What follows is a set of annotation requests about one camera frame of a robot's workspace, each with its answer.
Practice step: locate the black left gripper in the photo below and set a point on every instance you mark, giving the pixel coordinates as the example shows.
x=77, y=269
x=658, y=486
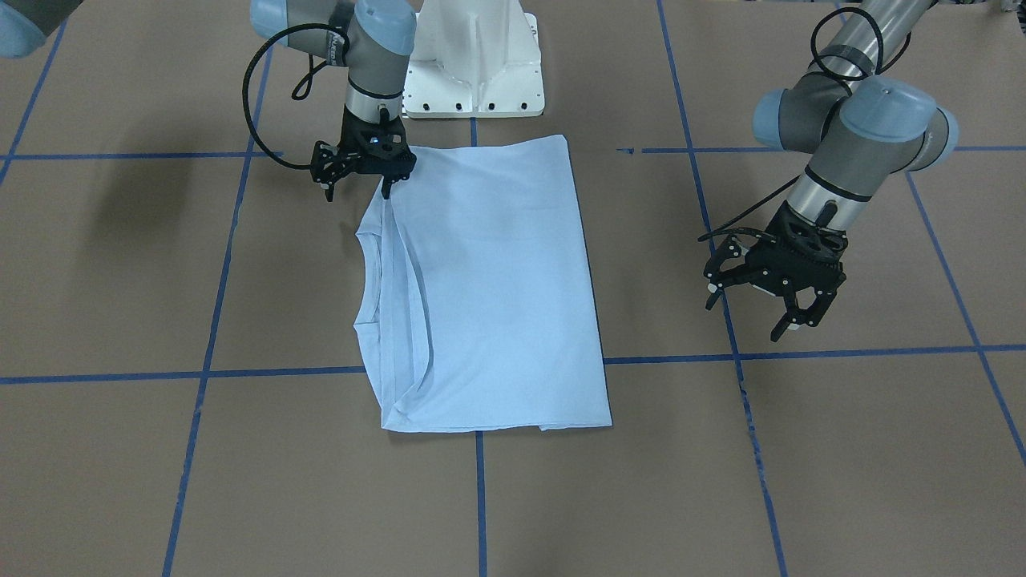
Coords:
x=778, y=221

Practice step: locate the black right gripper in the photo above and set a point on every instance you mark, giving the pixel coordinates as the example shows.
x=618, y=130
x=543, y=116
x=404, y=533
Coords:
x=350, y=138

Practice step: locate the light blue t-shirt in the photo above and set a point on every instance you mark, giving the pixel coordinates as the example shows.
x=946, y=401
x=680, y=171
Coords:
x=478, y=311

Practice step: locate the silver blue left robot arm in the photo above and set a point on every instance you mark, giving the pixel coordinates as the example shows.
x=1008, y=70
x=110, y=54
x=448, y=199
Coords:
x=858, y=127

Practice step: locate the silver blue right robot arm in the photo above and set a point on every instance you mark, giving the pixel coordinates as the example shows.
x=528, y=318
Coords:
x=373, y=41

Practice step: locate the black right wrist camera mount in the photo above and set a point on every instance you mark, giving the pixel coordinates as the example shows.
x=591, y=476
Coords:
x=325, y=165

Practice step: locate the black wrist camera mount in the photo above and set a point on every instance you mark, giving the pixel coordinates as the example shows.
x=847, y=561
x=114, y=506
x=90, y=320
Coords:
x=325, y=165
x=726, y=267

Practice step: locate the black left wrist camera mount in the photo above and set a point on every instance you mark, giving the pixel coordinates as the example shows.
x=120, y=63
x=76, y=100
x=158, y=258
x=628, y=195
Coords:
x=726, y=267

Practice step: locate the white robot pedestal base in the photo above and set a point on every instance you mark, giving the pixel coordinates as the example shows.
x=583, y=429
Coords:
x=475, y=59

